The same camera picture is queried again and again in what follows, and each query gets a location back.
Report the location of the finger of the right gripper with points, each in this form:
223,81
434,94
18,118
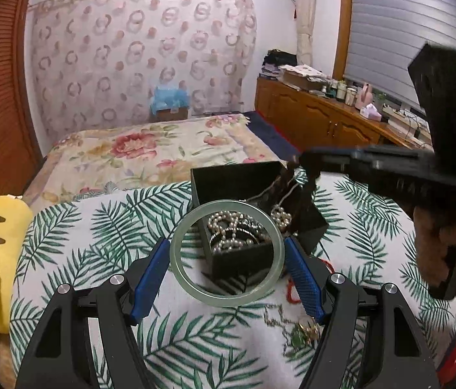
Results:
326,159

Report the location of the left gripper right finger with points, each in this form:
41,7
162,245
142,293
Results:
395,353

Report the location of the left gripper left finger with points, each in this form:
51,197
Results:
59,354

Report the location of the pale green jade bangle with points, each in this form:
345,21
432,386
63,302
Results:
234,259

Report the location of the black open jewelry box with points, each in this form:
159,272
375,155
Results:
263,185

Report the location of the person right hand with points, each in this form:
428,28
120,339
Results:
432,245

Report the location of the wooden sideboard cabinet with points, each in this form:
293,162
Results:
306,120

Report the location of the pink tissue box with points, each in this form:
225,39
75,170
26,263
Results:
370,112

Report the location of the stack of papers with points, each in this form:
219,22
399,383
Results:
302,77

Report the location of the pile of dark clothes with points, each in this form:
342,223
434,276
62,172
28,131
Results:
273,60

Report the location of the grey window blind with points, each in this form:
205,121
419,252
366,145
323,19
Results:
385,35

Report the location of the floral bed blanket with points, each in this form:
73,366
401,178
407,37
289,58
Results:
95,162

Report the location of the patterned pink curtain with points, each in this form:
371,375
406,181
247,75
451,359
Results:
96,63

